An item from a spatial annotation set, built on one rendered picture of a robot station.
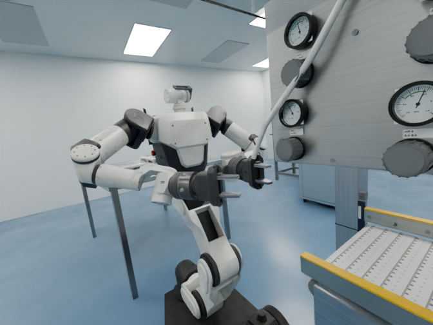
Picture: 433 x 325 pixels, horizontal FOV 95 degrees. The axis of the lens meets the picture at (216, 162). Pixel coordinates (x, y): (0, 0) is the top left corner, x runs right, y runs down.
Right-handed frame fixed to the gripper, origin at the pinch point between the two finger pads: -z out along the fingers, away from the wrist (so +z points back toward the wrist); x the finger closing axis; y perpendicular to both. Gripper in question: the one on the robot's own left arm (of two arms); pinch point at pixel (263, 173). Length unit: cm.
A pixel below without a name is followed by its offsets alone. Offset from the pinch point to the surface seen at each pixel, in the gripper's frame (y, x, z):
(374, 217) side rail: -10.3, 9.0, -27.7
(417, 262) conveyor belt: -2.0, 11.0, -38.5
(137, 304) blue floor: 49, 102, 92
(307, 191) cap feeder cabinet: -185, 84, 138
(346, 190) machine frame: -11.0, 3.9, -20.8
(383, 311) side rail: 15.2, 9.2, -41.0
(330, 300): 16.1, 12.7, -34.3
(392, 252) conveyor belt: -1.7, 11.0, -34.8
